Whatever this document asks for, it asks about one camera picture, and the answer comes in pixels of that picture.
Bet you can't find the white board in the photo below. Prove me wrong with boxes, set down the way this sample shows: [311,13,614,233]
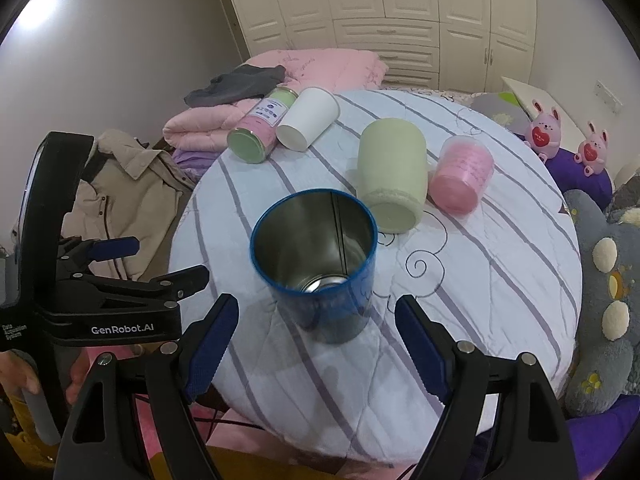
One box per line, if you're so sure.
[501,76,591,148]

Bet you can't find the grey plush toy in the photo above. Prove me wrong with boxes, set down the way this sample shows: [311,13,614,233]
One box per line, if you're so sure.
[562,187,640,418]

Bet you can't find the pink rug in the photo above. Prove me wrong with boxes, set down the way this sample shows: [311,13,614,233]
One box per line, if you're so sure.
[125,395,281,456]

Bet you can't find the pink plastic cup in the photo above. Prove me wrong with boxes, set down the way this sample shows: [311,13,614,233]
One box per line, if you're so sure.
[429,135,496,216]

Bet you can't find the purple cloth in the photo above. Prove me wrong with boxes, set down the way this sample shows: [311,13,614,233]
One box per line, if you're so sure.
[565,395,640,476]

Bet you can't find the green pink labelled canister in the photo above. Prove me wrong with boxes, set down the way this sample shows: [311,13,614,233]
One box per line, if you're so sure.
[226,87,300,164]

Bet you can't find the beige jacket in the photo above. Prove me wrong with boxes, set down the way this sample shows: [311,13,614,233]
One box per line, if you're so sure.
[60,129,201,281]

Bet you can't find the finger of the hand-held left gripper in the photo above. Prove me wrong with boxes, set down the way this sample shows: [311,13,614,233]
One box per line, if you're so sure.
[56,236,141,281]
[70,264,211,312]

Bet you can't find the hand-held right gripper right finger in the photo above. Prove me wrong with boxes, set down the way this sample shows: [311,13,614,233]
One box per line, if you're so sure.
[394,294,569,480]

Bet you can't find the white paper cup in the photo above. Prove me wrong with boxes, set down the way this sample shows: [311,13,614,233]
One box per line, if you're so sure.
[275,87,341,151]

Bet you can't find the folded purple blanket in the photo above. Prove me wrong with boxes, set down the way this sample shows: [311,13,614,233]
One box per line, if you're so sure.
[172,146,221,176]

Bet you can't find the white striped quilt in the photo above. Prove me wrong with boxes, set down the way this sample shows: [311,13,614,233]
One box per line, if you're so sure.
[168,89,583,461]

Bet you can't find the black cable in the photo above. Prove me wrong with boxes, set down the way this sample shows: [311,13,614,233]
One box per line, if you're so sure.
[192,405,266,432]

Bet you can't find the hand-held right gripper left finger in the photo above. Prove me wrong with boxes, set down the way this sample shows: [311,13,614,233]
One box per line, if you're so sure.
[54,293,240,480]

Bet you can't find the grey green pillow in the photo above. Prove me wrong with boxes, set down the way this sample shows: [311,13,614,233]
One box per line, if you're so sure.
[467,91,531,136]

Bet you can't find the dark grey garment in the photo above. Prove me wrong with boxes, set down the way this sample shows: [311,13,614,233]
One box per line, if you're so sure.
[183,64,287,109]

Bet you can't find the white wardrobe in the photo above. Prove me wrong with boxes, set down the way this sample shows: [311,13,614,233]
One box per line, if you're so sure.
[217,0,538,93]

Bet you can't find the person's left hand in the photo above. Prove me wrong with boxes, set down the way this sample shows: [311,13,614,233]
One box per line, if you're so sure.
[0,349,92,407]

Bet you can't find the pink bunny plush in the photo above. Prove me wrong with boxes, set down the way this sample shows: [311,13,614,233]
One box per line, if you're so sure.
[523,99,563,156]
[574,121,611,177]

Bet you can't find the purple cushion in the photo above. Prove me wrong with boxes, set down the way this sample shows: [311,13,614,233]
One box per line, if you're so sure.
[542,147,613,211]

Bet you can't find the blue metal can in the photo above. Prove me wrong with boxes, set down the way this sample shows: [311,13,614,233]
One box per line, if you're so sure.
[249,188,378,345]

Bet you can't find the folded pink quilt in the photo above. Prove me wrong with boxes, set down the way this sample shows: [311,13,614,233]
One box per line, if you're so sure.
[163,48,388,153]

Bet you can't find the white wall socket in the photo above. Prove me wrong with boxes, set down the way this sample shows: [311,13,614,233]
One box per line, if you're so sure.
[594,80,624,111]

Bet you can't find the pale green cup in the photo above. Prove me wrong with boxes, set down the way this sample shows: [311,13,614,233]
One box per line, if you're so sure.
[356,117,429,234]

